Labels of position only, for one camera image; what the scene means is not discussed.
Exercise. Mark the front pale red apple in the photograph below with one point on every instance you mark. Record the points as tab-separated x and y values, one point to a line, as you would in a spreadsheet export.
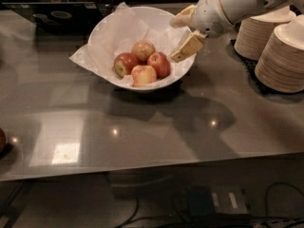
143	75

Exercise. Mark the black power box under table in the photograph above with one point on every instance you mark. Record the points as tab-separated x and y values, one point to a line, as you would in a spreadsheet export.
227	202

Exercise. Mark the black laptop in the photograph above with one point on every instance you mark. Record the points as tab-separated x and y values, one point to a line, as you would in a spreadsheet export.
60	16

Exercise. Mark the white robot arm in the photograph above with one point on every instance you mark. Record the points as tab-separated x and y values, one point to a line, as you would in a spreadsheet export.
238	10

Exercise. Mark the front stack of paper plates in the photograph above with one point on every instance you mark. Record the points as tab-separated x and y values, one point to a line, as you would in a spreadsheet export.
281	64

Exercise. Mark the top red yellow apple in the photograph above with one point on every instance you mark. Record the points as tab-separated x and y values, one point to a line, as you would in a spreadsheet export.
143	49

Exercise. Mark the left red green apple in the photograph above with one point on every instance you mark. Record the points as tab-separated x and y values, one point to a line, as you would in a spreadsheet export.
124	63

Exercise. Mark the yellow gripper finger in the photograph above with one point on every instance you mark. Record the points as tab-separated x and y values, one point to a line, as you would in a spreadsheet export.
189	44
183	18

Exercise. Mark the rear stack of paper plates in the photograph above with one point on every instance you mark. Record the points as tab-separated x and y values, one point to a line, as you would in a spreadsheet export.
254	32

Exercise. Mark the white ceramic bowl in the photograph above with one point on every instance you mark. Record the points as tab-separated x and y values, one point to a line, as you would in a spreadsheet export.
144	22

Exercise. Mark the black mat under plates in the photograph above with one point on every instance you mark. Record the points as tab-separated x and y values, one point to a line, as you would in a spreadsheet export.
250	66

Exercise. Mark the white paper liner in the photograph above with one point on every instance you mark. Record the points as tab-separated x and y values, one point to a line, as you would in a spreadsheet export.
117	35

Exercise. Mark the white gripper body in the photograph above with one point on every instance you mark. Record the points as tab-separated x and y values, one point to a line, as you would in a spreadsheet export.
209	13

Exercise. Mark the stack of paper plates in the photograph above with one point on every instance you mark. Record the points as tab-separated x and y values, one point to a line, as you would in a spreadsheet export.
281	64
254	32

